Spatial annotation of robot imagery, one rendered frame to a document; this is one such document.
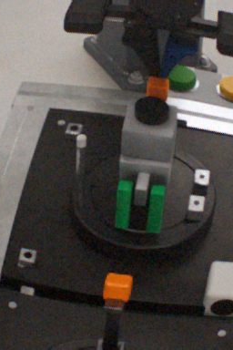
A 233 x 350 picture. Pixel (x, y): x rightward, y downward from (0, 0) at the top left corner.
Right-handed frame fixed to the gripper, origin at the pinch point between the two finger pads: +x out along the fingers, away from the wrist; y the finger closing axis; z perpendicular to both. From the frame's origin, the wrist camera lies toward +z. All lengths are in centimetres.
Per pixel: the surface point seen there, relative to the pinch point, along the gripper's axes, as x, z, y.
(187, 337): 11.7, -24.7, -6.9
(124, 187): 5.0, -13.1, 1.3
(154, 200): 5.7, -13.4, -1.3
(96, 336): 11.7, -25.9, 1.5
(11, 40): 24.2, 31.8, 25.2
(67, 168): 12.2, -5.0, 7.8
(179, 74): 12.4, 12.8, -1.5
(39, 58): 24.1, 27.1, 19.1
